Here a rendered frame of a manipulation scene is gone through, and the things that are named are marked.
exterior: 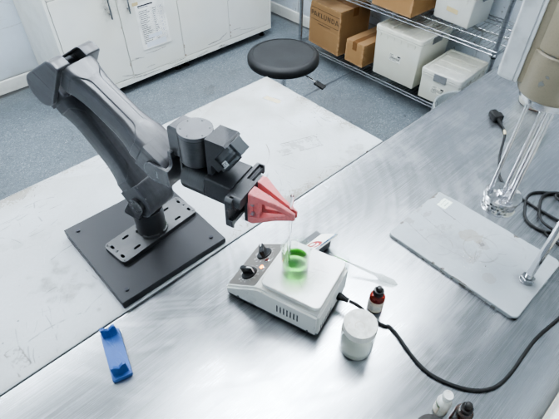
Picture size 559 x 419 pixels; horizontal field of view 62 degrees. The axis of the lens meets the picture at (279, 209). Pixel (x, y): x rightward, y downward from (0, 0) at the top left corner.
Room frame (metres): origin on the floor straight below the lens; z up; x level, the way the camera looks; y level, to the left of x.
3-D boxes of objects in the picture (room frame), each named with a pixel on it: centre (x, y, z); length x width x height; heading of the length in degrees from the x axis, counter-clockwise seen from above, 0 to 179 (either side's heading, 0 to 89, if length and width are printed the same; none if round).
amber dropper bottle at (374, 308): (0.49, -0.18, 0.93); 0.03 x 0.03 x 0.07
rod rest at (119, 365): (0.40, 0.29, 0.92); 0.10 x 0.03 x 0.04; 27
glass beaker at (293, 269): (0.52, -0.03, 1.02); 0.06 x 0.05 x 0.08; 101
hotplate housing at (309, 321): (0.53, -0.02, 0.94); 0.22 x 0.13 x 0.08; 60
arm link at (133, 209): (0.68, 0.26, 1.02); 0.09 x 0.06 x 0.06; 148
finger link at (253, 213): (0.53, 0.01, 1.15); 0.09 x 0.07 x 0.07; 61
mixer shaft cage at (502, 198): (0.63, -0.42, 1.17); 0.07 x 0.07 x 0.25
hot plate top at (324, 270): (0.51, -0.05, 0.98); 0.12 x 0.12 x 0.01; 60
